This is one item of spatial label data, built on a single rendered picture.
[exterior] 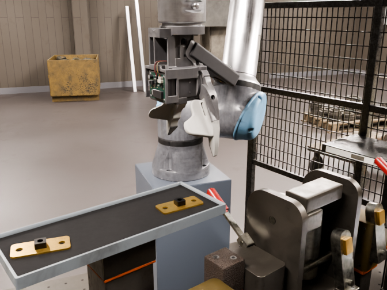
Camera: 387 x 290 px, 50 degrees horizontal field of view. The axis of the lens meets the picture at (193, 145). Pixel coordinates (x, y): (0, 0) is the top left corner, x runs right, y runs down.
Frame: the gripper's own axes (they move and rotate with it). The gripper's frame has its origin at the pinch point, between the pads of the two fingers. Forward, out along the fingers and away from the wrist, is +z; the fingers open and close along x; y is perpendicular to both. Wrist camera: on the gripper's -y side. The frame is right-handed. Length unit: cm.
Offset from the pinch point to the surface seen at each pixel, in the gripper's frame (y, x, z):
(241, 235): -7.8, 4.3, 17.9
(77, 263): 23.4, 6.2, 12.0
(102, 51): -281, -794, 52
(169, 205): 3.8, -2.2, 11.4
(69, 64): -177, -681, 62
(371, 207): -38.0, 10.7, 17.4
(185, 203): 1.4, -0.7, 11.2
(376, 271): -75, -8, 58
